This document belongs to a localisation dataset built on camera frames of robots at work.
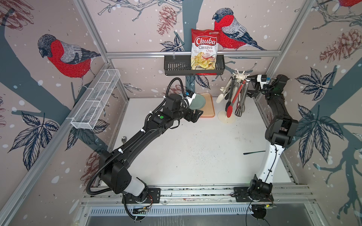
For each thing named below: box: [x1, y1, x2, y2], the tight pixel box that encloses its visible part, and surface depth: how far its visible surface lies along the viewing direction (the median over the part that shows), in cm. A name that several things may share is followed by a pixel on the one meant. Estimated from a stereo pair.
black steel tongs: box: [225, 76, 235, 112], surface depth 83 cm
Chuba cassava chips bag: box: [190, 28, 220, 70], surface depth 87 cm
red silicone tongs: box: [226, 79, 247, 118], surface depth 82 cm
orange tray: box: [199, 92, 215, 118], surface depth 116 cm
